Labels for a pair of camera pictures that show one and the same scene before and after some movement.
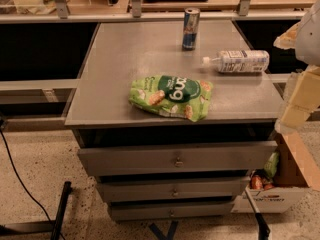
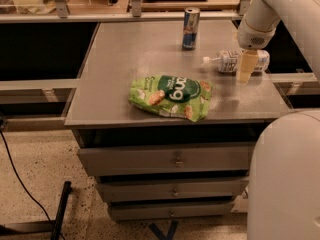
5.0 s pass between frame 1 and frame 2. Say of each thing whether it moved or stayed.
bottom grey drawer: stayed
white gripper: moved
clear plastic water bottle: stayed
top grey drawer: stayed
